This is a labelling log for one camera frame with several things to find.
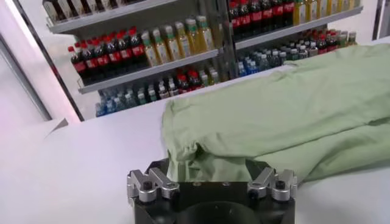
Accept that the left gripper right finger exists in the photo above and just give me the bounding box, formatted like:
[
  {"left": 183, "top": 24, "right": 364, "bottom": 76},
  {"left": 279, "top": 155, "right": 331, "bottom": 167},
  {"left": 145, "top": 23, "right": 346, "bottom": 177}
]
[{"left": 246, "top": 159, "right": 298, "bottom": 202}]

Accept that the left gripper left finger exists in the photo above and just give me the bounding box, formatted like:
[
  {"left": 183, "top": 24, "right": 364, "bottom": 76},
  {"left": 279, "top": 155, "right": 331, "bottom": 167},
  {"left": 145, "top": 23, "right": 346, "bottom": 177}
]
[{"left": 127, "top": 158, "right": 180, "bottom": 204}]

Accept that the light green T-shirt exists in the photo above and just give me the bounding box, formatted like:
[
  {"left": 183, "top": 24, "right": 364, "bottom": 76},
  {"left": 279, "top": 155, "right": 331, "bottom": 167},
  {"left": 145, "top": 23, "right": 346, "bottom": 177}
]
[{"left": 161, "top": 42, "right": 390, "bottom": 186}]

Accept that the small clear green bottle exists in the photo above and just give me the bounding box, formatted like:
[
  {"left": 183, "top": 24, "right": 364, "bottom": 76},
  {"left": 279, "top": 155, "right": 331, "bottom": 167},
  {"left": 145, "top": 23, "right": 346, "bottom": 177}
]
[
  {"left": 125, "top": 90, "right": 137, "bottom": 109},
  {"left": 115, "top": 93, "right": 126, "bottom": 112},
  {"left": 258, "top": 54, "right": 269, "bottom": 72},
  {"left": 269, "top": 50, "right": 280, "bottom": 68}
]

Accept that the small blue water bottle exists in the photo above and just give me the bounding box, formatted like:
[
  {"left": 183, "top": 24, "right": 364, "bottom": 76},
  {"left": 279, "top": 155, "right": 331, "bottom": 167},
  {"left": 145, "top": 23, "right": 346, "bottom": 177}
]
[
  {"left": 105, "top": 97, "right": 116, "bottom": 115},
  {"left": 237, "top": 60, "right": 248, "bottom": 77},
  {"left": 247, "top": 59, "right": 258, "bottom": 75}
]

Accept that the small red cap cola bottle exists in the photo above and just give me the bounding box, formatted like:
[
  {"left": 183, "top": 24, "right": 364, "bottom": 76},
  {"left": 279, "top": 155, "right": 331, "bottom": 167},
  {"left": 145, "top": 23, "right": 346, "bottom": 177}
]
[
  {"left": 317, "top": 35, "right": 328, "bottom": 55},
  {"left": 187, "top": 70, "right": 204, "bottom": 91},
  {"left": 326, "top": 32, "right": 338, "bottom": 52},
  {"left": 176, "top": 74, "right": 191, "bottom": 94}
]

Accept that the drink display shelf unit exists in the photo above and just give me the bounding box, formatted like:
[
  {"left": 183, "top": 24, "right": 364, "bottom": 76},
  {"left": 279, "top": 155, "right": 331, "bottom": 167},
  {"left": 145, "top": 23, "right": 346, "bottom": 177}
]
[
  {"left": 42, "top": 0, "right": 235, "bottom": 118},
  {"left": 227, "top": 0, "right": 365, "bottom": 79}
]

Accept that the grey window frame bar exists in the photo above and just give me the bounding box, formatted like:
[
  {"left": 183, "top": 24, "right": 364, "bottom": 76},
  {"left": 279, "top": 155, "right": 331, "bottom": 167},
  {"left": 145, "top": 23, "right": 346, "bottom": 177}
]
[{"left": 0, "top": 32, "right": 53, "bottom": 122}]

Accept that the black window frame bar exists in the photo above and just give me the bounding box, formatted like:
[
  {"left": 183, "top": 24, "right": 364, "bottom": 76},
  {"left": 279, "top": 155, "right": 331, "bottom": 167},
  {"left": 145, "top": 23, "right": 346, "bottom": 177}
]
[{"left": 12, "top": 0, "right": 86, "bottom": 122}]

